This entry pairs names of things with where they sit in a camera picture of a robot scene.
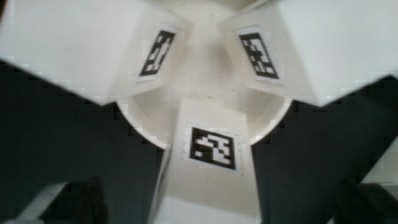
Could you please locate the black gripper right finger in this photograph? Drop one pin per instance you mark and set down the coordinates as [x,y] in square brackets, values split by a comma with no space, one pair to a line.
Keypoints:
[367,204]

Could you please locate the white right fence rail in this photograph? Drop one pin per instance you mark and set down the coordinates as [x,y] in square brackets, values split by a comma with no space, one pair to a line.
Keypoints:
[383,173]

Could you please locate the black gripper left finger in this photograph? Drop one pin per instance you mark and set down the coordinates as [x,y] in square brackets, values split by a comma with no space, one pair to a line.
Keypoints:
[69,204]

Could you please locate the white stool leg with tag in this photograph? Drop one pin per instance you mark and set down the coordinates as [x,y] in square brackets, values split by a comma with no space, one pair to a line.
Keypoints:
[99,45]

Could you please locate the white round stool seat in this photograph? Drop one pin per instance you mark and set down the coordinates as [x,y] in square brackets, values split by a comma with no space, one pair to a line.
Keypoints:
[205,85]

